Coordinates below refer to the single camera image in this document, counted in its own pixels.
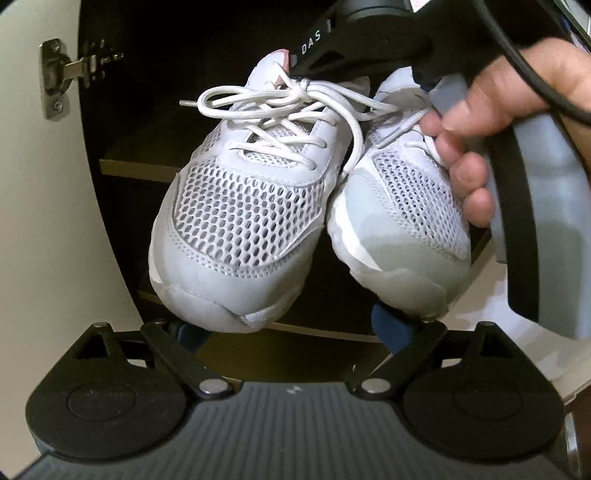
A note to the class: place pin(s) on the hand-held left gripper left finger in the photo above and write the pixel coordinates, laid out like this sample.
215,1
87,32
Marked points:
191,339

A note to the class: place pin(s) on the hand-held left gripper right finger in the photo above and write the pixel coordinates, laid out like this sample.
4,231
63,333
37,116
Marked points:
392,330

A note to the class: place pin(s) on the white mesh sneaker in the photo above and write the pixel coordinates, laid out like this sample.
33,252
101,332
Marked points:
397,230
240,207

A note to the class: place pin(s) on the dark shoe cabinet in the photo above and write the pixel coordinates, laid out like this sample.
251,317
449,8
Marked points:
129,115

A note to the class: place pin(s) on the person's right hand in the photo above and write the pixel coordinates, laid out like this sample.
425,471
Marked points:
489,101

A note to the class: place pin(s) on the white cabinet door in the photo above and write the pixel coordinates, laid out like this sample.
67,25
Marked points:
46,230

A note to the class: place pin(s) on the metal cabinet hinge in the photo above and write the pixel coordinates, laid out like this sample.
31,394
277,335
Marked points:
53,78

